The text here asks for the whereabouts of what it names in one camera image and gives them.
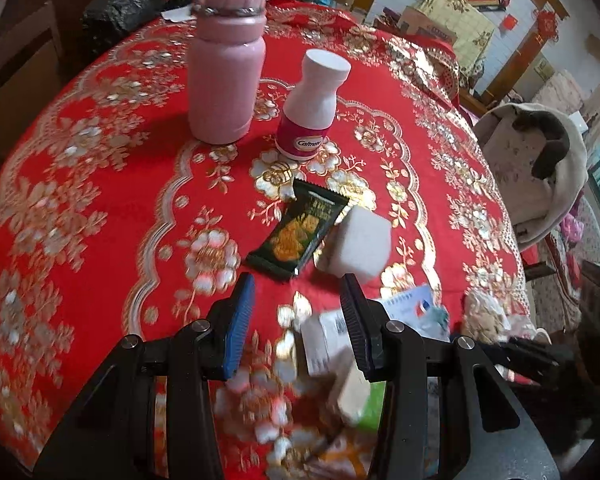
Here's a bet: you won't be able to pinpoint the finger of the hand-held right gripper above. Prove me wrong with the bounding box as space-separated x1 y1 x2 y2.
502 336 576 367
475 344 563 387

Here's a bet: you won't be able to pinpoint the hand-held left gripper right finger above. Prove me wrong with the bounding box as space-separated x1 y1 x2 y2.
340 273 561 480

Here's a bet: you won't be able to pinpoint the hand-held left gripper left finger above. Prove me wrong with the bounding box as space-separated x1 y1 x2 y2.
32 272 257 480

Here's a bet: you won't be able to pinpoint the small white cardboard box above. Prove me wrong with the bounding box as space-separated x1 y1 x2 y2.
300 310 361 376

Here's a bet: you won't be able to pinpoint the white and blue medicine box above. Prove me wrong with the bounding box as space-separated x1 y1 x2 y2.
377 284 451 341

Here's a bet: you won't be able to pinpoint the tan paper wrapper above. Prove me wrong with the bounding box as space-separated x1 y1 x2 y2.
337 365 372 426

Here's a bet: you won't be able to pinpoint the white foam block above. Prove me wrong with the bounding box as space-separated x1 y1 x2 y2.
314 207 393 288

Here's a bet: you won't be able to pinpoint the pink clothes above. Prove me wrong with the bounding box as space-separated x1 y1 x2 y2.
560 210 587 242

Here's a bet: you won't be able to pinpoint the black snack packet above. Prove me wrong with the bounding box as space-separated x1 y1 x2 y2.
243 178 351 280

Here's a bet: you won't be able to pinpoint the red floral tablecloth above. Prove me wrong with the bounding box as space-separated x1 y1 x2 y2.
0 5 536 480

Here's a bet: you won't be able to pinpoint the white pill bottle pink label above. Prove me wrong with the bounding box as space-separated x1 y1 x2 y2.
275 49 352 160

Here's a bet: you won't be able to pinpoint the pink insulated bottle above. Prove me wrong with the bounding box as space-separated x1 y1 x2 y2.
187 0 268 145

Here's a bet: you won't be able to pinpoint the red knot ornament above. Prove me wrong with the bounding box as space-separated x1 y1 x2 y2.
535 7 561 43

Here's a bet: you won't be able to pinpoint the gold floral cloth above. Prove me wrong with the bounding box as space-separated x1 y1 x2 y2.
412 0 496 76

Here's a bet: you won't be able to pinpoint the wooden chair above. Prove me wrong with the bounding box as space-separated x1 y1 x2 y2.
0 0 66 161

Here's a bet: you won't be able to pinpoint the black plastic bag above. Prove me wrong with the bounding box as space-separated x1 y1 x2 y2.
80 0 206 51

